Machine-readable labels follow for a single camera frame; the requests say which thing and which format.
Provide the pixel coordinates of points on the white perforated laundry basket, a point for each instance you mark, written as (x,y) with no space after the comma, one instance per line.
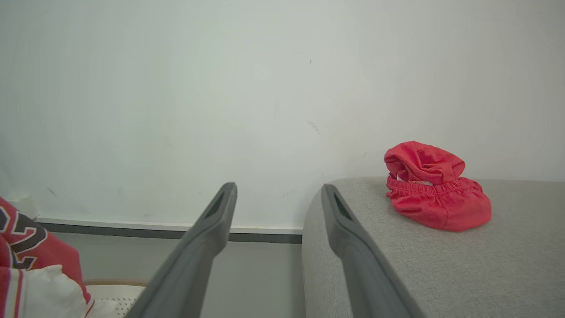
(115,298)

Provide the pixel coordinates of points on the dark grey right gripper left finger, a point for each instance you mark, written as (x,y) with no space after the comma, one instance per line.
(194,260)

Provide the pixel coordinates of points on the red and white numbered jersey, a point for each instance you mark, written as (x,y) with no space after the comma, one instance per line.
(31,265)

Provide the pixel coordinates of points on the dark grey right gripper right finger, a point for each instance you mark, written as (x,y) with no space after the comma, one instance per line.
(366,269)

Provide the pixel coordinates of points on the red shorts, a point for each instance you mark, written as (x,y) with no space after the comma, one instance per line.
(435,190)

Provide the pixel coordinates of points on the light grey fabric sofa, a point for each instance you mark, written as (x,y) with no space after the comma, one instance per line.
(446,260)

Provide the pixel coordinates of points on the grey and white baseboard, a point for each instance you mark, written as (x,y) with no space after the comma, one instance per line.
(132,227)

